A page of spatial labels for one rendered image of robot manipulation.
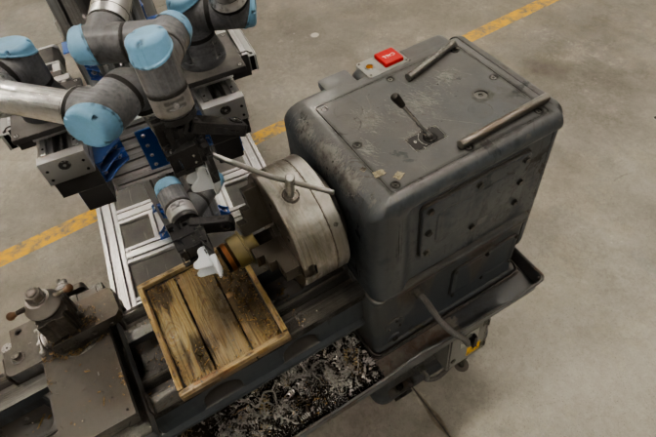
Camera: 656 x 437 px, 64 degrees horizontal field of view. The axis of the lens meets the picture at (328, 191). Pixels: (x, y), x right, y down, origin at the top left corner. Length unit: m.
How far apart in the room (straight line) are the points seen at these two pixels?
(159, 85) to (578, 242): 2.21
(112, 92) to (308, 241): 0.57
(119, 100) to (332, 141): 0.51
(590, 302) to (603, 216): 0.51
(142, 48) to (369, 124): 0.61
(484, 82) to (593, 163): 1.76
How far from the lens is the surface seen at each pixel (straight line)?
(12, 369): 1.62
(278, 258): 1.27
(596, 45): 4.01
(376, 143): 1.27
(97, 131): 1.32
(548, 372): 2.40
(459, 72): 1.48
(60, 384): 1.45
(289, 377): 1.71
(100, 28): 1.09
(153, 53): 0.94
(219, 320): 1.47
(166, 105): 0.98
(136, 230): 2.66
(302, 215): 1.20
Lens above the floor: 2.14
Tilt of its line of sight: 49 degrees down
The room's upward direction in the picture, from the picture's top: 7 degrees counter-clockwise
